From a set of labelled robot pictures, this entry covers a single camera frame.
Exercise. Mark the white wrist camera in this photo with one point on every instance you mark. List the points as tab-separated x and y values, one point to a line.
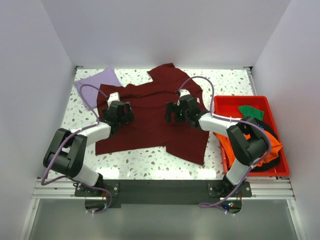
182	92
113	97

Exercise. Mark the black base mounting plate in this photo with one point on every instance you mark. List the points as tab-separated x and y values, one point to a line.
151	192

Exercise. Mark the folded lilac t shirt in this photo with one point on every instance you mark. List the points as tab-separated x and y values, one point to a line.
89	94

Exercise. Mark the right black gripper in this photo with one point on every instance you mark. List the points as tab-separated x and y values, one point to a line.
172	107

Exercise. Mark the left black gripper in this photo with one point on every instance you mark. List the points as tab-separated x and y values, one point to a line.
127	117

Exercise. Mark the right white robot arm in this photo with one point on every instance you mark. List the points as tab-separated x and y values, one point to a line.
249	143

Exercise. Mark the red plastic bin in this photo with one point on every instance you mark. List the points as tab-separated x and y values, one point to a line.
227	106

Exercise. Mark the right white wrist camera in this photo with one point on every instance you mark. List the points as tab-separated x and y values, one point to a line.
182	92

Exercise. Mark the maroon t shirt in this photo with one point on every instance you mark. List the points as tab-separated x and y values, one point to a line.
149	128

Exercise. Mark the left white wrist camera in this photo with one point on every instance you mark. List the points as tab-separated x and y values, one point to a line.
113	97

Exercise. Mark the green t shirt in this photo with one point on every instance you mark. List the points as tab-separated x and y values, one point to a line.
250	111

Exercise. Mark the orange t shirt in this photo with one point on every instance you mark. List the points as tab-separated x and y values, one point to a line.
225	142

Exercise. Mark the black t shirt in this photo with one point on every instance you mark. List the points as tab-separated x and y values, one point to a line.
267	130

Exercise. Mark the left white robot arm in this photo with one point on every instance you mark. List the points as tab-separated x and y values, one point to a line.
66	152

